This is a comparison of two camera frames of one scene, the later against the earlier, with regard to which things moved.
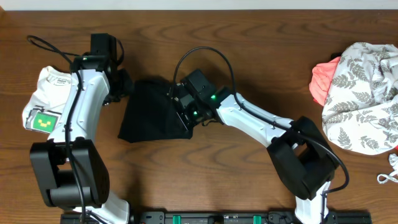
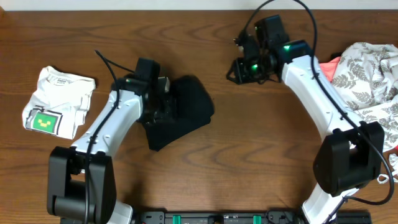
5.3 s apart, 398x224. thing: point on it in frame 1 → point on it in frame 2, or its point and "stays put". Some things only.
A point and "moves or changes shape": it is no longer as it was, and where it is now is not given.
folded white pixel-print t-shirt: (43, 109) stays put
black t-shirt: (150, 114) moves or changes shape
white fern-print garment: (360, 107) stays put
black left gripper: (128, 86) → (170, 112)
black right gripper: (182, 115) → (240, 75)
